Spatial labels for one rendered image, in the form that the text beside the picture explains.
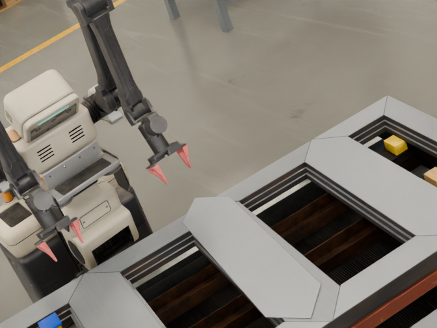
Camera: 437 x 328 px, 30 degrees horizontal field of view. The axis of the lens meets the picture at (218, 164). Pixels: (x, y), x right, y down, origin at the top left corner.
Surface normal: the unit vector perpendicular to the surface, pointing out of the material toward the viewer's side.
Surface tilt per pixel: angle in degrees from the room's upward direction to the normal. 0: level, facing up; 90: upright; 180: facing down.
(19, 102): 42
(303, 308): 0
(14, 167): 90
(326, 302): 0
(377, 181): 0
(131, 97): 90
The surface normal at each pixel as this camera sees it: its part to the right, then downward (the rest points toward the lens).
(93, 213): 0.62, 0.40
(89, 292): -0.29, -0.80
